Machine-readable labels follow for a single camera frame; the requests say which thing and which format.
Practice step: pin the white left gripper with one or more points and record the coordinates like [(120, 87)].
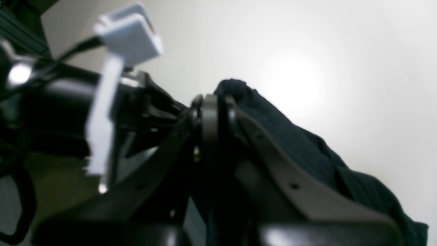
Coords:
[(130, 39)]

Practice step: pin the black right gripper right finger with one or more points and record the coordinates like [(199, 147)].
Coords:
[(291, 208)]

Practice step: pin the dark navy long-sleeve shirt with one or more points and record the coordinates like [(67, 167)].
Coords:
[(313, 154)]

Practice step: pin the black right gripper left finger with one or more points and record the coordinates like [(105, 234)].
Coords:
[(146, 209)]

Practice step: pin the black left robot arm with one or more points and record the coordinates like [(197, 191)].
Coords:
[(81, 96)]

